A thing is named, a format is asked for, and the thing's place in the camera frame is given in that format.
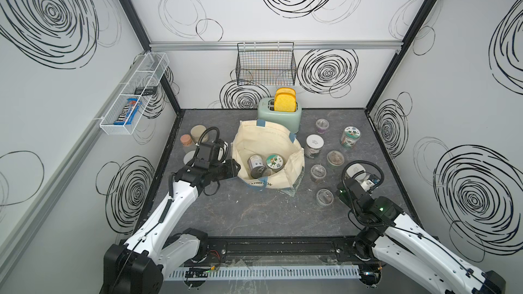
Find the silver top can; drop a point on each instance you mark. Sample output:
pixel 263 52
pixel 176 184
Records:
pixel 256 166

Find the green label lid jar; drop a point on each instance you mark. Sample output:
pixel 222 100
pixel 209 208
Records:
pixel 350 137

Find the mint green toaster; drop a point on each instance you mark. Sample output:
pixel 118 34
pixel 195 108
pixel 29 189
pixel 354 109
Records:
pixel 290 120

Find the flat white lid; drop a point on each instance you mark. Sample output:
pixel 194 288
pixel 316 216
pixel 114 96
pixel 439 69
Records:
pixel 189 158

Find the white lid small jar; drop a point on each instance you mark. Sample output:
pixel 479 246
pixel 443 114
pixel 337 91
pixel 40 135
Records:
pixel 314 145

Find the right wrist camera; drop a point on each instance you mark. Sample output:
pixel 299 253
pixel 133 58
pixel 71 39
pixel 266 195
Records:
pixel 370 184

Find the black small box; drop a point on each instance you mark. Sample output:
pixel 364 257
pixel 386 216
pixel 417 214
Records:
pixel 146 91

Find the white wire shelf basket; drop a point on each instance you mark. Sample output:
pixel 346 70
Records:
pixel 146 71

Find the pink lid jar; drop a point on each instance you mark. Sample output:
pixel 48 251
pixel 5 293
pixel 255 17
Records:
pixel 187 142

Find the small clear lid jar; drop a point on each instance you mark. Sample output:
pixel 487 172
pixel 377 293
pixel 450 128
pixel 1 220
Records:
pixel 325 198

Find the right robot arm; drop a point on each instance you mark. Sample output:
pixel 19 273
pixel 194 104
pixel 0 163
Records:
pixel 390 235

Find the front yellow bread slice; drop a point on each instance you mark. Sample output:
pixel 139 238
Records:
pixel 285 102

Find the rear yellow bread slice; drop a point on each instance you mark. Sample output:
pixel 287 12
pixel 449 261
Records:
pixel 286 90

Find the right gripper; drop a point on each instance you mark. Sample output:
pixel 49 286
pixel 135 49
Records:
pixel 340 197

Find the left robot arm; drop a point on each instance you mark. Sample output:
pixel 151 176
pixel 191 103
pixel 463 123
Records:
pixel 141 264

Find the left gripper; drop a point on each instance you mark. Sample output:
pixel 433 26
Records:
pixel 230 167

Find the beige lid jar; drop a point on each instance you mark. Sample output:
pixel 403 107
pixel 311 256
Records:
pixel 196 134

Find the black wire basket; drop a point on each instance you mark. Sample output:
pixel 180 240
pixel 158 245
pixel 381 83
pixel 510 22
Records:
pixel 266 63

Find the beige canvas tote bag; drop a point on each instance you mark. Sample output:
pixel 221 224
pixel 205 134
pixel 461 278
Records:
pixel 265 138

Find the green yellow lid jar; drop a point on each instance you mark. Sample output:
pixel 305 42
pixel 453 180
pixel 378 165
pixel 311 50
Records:
pixel 275 162

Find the yellow bread slice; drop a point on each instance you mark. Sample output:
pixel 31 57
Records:
pixel 286 90
pixel 285 102

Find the purple label clear jar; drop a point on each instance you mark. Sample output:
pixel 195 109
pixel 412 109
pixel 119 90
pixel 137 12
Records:
pixel 322 125

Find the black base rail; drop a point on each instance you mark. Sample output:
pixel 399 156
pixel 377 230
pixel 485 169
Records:
pixel 225 249

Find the brown seed clear jar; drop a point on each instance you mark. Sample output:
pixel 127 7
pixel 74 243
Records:
pixel 335 159

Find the clear lid seed jar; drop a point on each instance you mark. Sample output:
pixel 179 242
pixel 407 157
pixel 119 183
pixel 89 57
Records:
pixel 318 173

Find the blue candy packet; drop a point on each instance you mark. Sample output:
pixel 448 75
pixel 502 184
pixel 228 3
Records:
pixel 128 112

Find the white lid glass jar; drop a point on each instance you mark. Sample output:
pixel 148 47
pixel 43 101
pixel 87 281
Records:
pixel 357 172

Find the white slotted cable duct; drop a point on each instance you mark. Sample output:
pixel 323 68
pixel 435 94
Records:
pixel 292 272

